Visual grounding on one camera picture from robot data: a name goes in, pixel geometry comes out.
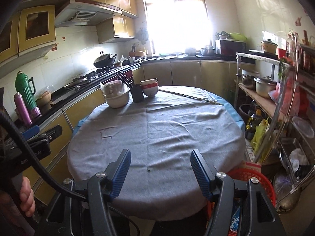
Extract steel kitchen rack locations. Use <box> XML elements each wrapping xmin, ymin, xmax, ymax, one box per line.
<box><xmin>236</xmin><ymin>34</ymin><xmax>314</xmax><ymax>206</ymax></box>

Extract person's left hand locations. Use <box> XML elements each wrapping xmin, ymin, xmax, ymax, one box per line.
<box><xmin>0</xmin><ymin>176</ymin><xmax>36</xmax><ymax>218</ymax></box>

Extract red plastic mesh basket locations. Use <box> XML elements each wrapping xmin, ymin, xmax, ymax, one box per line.
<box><xmin>200</xmin><ymin>168</ymin><xmax>286</xmax><ymax>235</ymax></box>

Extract purple thermos bottle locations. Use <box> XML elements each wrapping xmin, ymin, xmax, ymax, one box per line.
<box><xmin>14</xmin><ymin>92</ymin><xmax>32</xmax><ymax>127</ymax></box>

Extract cardboard box on floor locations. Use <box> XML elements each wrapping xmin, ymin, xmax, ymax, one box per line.
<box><xmin>240</xmin><ymin>160</ymin><xmax>262</xmax><ymax>173</ymax></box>

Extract green thermos jug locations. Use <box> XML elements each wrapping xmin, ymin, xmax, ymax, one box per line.
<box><xmin>14</xmin><ymin>71</ymin><xmax>36</xmax><ymax>112</ymax></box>

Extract cooking oil bottle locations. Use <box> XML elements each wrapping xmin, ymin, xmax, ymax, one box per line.
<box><xmin>245</xmin><ymin>109</ymin><xmax>263</xmax><ymax>141</ymax></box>

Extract black chopstick holder cup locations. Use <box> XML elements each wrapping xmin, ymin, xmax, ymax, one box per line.
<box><xmin>130</xmin><ymin>84</ymin><xmax>144</xmax><ymax>103</ymax></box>

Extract red and white stacked bowls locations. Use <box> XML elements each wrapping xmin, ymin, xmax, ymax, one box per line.
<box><xmin>140</xmin><ymin>78</ymin><xmax>158</xmax><ymax>97</ymax></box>

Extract white plastic bag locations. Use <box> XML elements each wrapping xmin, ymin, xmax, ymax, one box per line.
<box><xmin>289</xmin><ymin>148</ymin><xmax>309</xmax><ymax>173</ymax></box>

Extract steel pot on rack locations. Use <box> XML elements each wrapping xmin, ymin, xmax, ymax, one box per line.
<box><xmin>254</xmin><ymin>77</ymin><xmax>277</xmax><ymax>99</ymax></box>

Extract black wok on stove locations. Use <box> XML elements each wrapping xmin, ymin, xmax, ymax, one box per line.
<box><xmin>94</xmin><ymin>51</ymin><xmax>117</xmax><ymax>69</ymax></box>

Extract microwave oven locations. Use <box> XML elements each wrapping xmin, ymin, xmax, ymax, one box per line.
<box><xmin>215</xmin><ymin>39</ymin><xmax>247</xmax><ymax>56</ymax></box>

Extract yellow pot with lid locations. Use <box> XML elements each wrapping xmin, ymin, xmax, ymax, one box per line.
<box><xmin>261</xmin><ymin>39</ymin><xmax>278</xmax><ymax>54</ymax></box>

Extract range hood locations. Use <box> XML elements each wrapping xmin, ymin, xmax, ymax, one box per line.
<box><xmin>55</xmin><ymin>0</ymin><xmax>122</xmax><ymax>28</ymax></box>

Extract black cable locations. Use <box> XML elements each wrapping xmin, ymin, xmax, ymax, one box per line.
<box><xmin>0</xmin><ymin>111</ymin><xmax>141</xmax><ymax>236</ymax></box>

